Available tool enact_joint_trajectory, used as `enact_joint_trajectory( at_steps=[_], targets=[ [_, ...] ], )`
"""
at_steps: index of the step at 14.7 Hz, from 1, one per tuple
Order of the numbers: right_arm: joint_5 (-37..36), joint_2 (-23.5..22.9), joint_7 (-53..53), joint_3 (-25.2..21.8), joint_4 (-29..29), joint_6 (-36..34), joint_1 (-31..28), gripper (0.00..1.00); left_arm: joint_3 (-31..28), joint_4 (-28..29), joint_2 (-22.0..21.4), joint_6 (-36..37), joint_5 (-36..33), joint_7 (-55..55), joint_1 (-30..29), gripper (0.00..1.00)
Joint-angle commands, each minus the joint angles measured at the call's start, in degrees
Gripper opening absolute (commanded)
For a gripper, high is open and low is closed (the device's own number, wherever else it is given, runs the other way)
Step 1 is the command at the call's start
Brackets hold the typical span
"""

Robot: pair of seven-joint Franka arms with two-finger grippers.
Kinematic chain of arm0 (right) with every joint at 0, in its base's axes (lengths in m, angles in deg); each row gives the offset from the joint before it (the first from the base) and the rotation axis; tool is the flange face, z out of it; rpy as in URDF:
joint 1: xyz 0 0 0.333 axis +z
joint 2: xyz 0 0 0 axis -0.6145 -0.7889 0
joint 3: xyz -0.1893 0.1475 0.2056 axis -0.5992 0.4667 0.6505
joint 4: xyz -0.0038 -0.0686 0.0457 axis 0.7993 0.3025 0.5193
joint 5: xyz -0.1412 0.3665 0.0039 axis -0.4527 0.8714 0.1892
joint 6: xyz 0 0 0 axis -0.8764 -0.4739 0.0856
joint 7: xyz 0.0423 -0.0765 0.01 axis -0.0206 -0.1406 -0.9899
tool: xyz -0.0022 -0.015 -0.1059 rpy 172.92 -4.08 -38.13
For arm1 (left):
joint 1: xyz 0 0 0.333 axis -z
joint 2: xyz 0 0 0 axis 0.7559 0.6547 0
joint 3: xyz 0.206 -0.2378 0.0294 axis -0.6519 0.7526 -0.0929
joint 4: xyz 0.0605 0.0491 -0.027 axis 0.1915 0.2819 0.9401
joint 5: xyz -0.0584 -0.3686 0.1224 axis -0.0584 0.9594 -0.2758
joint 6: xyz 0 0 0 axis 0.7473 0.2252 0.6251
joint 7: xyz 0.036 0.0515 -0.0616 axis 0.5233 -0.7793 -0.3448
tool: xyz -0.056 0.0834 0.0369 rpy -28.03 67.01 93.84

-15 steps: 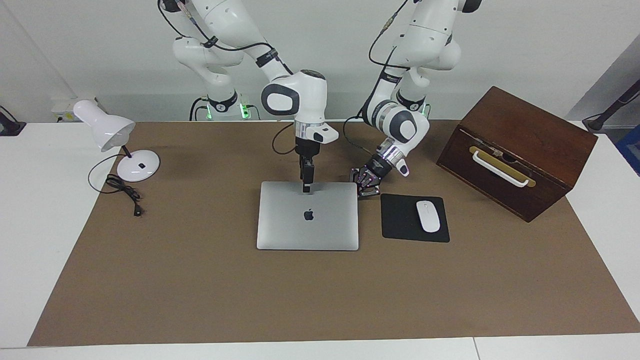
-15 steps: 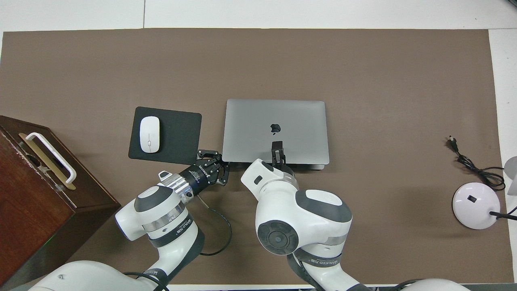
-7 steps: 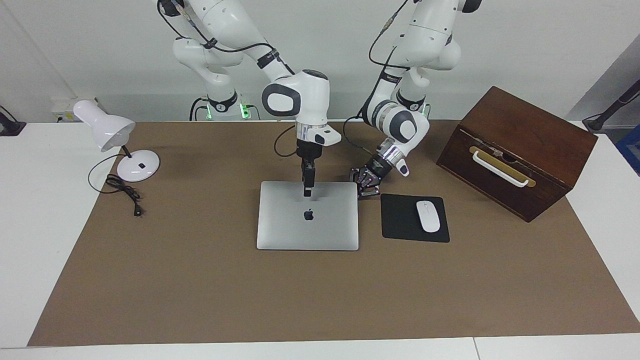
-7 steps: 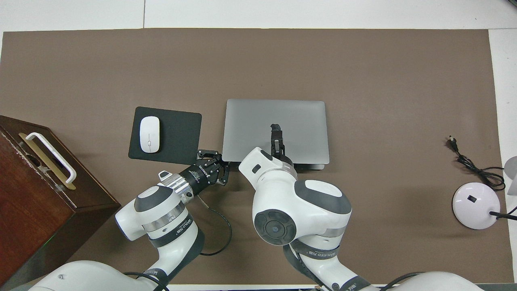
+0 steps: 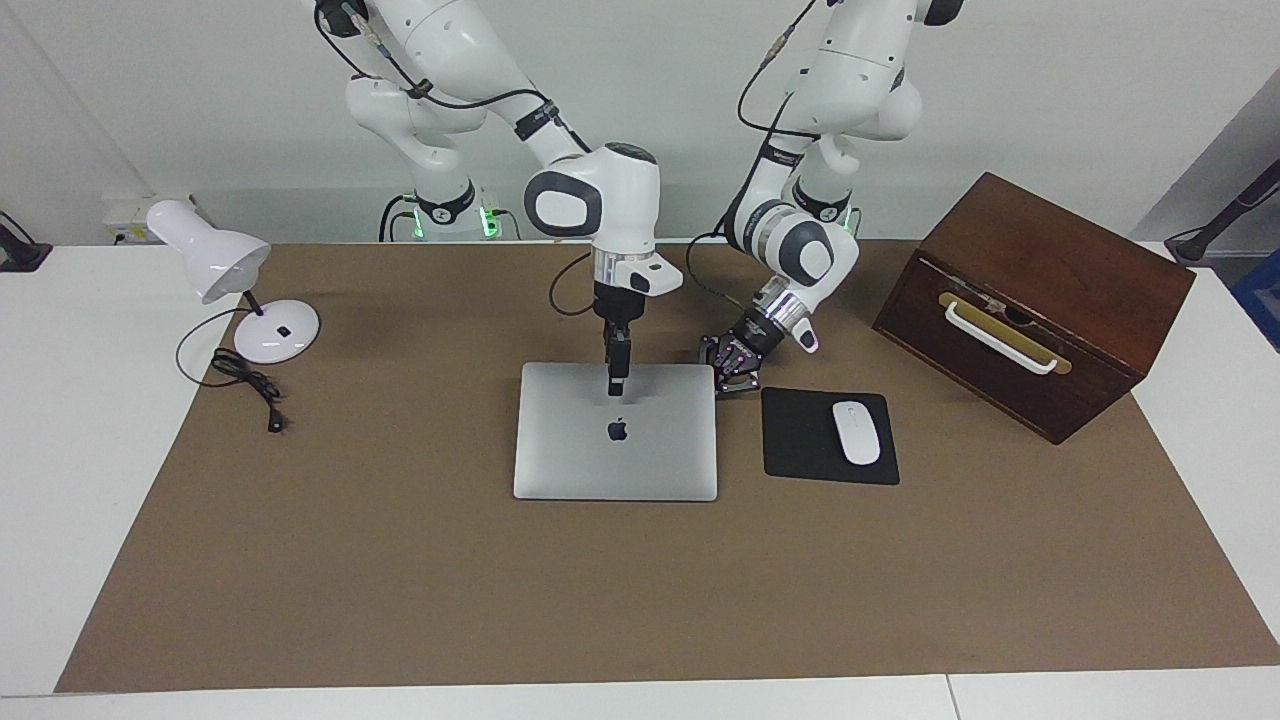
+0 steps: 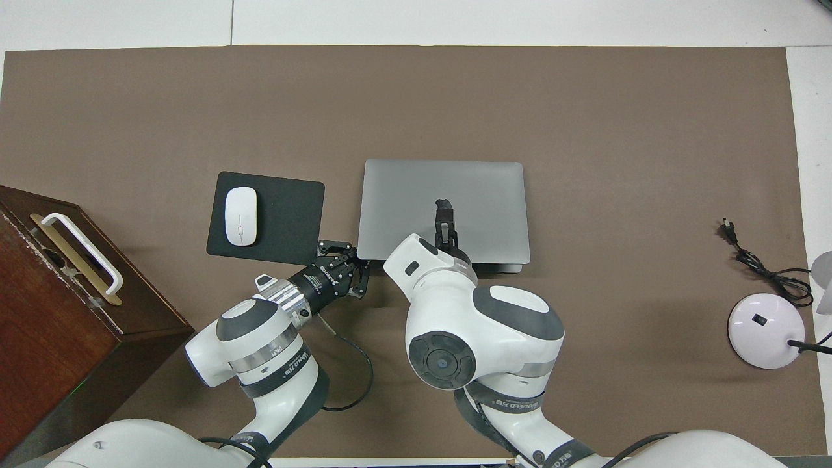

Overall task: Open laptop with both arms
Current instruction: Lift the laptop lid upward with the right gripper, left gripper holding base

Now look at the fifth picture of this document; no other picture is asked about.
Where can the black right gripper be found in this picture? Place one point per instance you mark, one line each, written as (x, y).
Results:
(618, 305)

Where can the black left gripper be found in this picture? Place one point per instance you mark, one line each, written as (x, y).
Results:
(758, 335)

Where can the silver laptop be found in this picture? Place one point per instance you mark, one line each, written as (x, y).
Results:
(570, 440)

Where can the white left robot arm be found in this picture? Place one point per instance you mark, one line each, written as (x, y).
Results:
(860, 80)

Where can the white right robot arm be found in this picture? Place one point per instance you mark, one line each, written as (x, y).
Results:
(600, 200)

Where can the black mouse pad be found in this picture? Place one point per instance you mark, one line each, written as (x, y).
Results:
(795, 440)

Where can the white computer mouse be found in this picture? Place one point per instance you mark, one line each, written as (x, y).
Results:
(856, 432)

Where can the brown table mat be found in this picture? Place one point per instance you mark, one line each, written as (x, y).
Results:
(400, 580)

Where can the white desk lamp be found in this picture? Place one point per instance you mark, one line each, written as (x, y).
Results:
(275, 335)

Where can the dark brown wooden box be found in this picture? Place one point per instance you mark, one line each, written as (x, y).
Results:
(1100, 290)

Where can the black stand leg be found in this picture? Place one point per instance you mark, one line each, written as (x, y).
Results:
(1200, 240)

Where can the white power strip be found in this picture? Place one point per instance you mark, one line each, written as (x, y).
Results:
(125, 215)

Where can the blue crate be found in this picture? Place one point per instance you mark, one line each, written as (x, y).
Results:
(1262, 300)

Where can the black background object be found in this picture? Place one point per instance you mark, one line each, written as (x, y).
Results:
(20, 255)

